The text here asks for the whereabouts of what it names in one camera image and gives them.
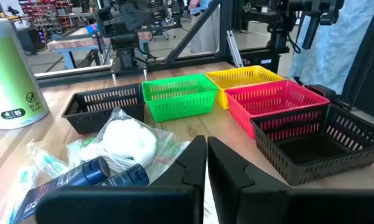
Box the black computer tower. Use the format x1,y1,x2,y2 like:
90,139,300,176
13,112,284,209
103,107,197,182
17,27,47,55

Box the yellow slotted plastic basket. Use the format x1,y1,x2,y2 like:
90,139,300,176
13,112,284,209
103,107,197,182
205,65,284,110

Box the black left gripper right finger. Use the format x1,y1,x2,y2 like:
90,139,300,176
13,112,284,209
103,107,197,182
207,136,374,224

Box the silver aluminium bracket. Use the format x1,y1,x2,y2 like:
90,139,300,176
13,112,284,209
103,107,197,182
226,30,245,68

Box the light blue plastic sheet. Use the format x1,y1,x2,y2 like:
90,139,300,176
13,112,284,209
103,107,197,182
288,0,374,95

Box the person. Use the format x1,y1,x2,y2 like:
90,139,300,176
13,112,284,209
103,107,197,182
188,0,221,54

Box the black slotted plastic basket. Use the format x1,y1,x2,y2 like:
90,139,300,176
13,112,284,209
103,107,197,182
61,83,146,135
250,104,374,187

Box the green slotted plastic basket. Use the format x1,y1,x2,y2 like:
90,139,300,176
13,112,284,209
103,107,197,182
141,73,220,123

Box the red slotted plastic basket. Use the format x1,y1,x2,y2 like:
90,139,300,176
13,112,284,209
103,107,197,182
225,80,330,140

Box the green white wipes canister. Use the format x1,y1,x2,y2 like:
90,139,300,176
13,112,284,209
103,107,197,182
0,17,50,130

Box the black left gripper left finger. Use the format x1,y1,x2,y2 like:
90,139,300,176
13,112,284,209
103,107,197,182
35,135,208,224

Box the red parts bin shelf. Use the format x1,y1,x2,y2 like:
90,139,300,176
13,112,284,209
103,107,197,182
18,0,74,32

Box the wooden workbench blue legs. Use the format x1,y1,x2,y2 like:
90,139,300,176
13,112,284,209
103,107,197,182
46,29,153,70

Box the dark blue shave cream tube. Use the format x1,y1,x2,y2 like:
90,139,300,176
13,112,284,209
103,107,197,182
12,156,111,224
95,163,151,187

